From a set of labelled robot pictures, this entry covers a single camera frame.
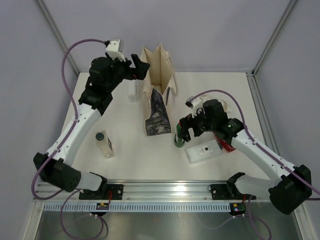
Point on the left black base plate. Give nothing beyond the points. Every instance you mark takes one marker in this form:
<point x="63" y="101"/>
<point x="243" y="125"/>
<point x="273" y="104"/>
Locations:
<point x="106" y="192"/>

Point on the beige canvas tote bag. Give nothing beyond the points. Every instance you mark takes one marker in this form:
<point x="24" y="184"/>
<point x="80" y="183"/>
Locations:
<point x="158" y="92"/>

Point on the left frame post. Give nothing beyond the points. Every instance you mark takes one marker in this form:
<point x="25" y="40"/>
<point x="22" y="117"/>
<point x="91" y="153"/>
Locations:
<point x="47" y="16"/>

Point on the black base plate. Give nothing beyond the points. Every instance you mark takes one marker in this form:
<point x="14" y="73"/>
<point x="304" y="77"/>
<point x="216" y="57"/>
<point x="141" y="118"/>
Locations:
<point x="106" y="192"/>
<point x="222" y="191"/>

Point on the white bottle behind bag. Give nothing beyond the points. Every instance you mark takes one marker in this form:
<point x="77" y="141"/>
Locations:
<point x="132" y="91"/>

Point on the red bottle white label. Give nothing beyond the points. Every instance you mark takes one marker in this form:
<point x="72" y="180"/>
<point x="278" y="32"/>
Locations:
<point x="227" y="147"/>

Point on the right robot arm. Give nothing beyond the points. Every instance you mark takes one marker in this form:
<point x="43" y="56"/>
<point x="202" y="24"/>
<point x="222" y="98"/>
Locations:
<point x="287" y="186"/>

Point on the right frame post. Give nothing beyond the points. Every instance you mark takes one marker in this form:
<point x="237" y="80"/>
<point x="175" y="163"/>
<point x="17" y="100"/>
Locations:
<point x="276" y="32"/>

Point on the white rectangular bottle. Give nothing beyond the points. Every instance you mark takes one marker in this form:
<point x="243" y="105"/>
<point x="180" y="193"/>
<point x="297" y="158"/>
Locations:
<point x="203" y="152"/>

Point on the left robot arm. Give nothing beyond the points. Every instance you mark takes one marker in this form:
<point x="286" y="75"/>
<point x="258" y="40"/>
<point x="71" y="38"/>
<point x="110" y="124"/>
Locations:
<point x="56" y="163"/>

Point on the frame post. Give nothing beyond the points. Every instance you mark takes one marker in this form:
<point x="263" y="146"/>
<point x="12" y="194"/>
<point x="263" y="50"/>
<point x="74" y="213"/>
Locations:
<point x="276" y="32"/>
<point x="47" y="16"/>

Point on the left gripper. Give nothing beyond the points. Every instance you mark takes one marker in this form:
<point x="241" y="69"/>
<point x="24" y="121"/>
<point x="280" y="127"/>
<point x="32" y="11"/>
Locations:
<point x="141" y="67"/>

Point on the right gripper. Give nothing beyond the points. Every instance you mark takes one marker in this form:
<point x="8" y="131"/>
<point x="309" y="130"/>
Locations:
<point x="187" y="122"/>

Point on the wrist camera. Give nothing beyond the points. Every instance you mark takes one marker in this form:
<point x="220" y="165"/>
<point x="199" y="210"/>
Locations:
<point x="114" y="49"/>
<point x="195" y="103"/>

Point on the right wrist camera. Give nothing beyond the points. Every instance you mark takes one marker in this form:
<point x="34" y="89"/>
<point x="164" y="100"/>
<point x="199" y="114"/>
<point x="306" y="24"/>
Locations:
<point x="195" y="103"/>

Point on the white slotted cable duct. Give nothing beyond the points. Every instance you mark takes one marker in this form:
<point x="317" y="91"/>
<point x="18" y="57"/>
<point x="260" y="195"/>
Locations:
<point x="136" y="207"/>

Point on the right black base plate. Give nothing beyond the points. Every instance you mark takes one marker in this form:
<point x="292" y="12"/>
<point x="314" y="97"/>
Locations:
<point x="222" y="191"/>

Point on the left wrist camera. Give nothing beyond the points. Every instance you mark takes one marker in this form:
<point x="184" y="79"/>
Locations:
<point x="114" y="49"/>

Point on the green bottle red cap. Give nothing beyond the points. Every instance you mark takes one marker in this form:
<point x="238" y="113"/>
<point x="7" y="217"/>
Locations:
<point x="178" y="142"/>

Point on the aluminium mounting rail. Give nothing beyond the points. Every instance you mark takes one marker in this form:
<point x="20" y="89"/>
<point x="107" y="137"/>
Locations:
<point x="136" y="190"/>

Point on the clear square bottle black cap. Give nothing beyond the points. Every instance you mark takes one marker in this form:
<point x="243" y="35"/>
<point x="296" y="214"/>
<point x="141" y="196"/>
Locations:
<point x="104" y="143"/>

